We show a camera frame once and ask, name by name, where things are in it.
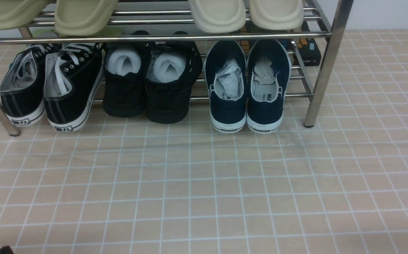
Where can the cream slipper right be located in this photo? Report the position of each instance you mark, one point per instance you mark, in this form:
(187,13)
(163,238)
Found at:
(277,14)

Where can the black knit shoe right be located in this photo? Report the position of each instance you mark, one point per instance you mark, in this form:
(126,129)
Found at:
(172,68)

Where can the olive green slipper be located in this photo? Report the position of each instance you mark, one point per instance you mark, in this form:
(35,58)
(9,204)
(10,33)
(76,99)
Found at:
(82,17)
(18,13)

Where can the black canvas sneaker left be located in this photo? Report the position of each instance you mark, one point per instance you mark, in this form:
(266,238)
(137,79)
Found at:
(22,88)

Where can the black canvas sneaker right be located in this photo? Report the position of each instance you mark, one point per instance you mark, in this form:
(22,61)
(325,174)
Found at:
(72,77)

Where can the navy slip-on shoe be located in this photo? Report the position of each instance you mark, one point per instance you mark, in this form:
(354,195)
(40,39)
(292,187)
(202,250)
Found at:
(224,73)
(269,72)

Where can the metal shoe rack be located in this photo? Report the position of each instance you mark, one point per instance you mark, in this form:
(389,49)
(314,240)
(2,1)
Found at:
(333,33)

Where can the black canvas sneaker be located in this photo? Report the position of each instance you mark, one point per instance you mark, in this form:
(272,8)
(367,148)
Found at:
(72,77)
(22,88)

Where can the black knit shoe left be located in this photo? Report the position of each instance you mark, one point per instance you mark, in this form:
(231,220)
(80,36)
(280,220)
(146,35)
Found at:
(124,74)

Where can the cream slipper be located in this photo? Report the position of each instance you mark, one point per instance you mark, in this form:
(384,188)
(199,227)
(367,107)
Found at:
(218,16)
(277,14)

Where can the black knit shoe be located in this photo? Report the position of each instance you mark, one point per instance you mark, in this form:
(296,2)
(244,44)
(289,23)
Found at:
(172,68)
(124,74)

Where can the black box behind rack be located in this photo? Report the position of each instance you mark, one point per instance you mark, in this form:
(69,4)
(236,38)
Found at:
(307,47)

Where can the cream slipper left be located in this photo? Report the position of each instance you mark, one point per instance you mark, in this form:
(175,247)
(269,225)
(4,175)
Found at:
(218,16)

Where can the dark object bottom left corner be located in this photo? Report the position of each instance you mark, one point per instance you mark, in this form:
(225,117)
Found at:
(6,250)

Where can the olive green slipper far left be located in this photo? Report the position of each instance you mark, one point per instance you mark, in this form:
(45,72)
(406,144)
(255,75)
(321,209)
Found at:
(18,13)

